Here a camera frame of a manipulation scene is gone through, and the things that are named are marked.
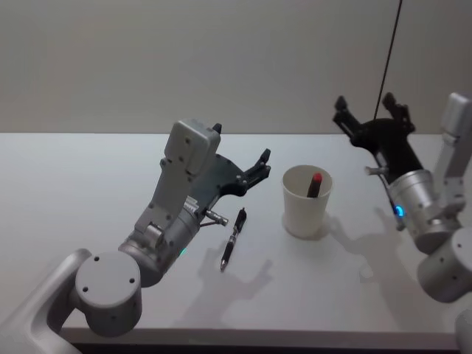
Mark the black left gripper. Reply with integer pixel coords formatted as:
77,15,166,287
187,122,273,219

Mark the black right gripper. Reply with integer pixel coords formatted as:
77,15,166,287
333,91,424,182

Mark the dark pen with red cap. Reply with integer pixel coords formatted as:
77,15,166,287
306,172,324,199

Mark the black pen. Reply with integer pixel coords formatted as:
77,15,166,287
219,206,249,274

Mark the white paper cup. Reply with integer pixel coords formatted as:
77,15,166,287
282,164,334,239

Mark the thin black hanging cable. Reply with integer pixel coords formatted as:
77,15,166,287
373,0,403,122

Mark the right gripper cable silver plug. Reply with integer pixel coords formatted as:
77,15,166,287
364,153,406,232

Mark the gripper cable silver plug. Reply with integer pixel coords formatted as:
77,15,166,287
364,153,406,232
198,209,230,226

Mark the left gripper cable silver plug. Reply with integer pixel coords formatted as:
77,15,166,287
198,209,230,226

